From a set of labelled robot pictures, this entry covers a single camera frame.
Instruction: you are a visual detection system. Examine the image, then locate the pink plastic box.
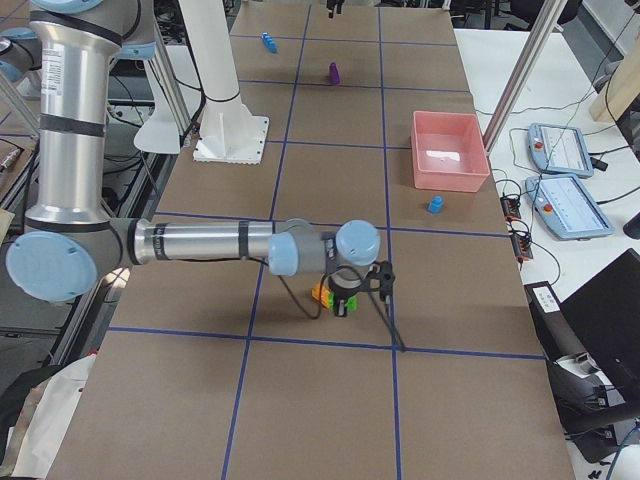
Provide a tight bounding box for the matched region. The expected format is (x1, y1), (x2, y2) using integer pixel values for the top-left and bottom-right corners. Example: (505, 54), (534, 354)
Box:
(411, 111), (490, 193)

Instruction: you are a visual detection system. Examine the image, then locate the black laptop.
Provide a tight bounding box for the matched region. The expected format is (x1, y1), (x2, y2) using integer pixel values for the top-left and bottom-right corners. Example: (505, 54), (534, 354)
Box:
(561, 249), (639, 398)

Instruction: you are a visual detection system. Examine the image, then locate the purple block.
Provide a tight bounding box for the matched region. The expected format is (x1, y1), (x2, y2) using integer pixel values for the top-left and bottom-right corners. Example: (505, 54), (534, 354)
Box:
(328, 62), (341, 85)

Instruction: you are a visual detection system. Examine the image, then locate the upper teach pendant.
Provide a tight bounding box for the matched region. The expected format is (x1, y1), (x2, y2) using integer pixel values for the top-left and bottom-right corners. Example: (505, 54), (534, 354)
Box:
(527, 123), (594, 178)

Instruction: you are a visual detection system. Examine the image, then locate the white camera stand base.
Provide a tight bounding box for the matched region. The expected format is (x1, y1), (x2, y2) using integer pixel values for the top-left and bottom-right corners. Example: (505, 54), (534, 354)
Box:
(179, 0), (269, 164)

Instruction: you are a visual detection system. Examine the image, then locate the long blue block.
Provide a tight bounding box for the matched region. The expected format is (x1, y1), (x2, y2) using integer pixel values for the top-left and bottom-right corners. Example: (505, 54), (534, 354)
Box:
(261, 32), (278, 54)

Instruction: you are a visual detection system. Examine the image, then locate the orange black connector box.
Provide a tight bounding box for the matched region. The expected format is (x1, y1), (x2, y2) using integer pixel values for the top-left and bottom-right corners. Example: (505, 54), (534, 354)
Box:
(500, 196), (521, 222)

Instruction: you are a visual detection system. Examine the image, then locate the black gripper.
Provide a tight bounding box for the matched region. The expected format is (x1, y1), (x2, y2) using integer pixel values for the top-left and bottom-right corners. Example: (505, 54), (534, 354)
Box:
(328, 267), (362, 299)

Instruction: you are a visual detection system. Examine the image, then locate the teach pendant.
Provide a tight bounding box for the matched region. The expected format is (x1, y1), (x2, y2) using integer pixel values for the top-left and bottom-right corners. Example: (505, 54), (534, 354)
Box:
(527, 123), (594, 178)
(525, 174), (614, 240)

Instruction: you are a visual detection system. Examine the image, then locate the lower teach pendant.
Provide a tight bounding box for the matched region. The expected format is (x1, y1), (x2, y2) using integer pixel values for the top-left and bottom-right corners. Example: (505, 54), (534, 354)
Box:
(525, 174), (614, 240)

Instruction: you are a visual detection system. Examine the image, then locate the green block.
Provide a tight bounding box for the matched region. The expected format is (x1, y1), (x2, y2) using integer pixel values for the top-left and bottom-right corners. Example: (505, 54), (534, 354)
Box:
(320, 289), (358, 316)

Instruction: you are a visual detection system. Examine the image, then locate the small light blue block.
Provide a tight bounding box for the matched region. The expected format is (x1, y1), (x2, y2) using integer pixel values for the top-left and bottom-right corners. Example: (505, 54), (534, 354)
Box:
(427, 196), (444, 214)

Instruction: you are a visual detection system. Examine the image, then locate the aluminium frame post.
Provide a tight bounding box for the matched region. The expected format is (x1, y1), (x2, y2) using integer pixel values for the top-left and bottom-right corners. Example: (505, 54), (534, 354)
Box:
(483, 0), (568, 155)

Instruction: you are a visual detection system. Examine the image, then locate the orange block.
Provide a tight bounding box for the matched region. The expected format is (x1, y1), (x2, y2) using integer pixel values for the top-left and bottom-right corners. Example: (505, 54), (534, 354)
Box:
(311, 283), (332, 308)

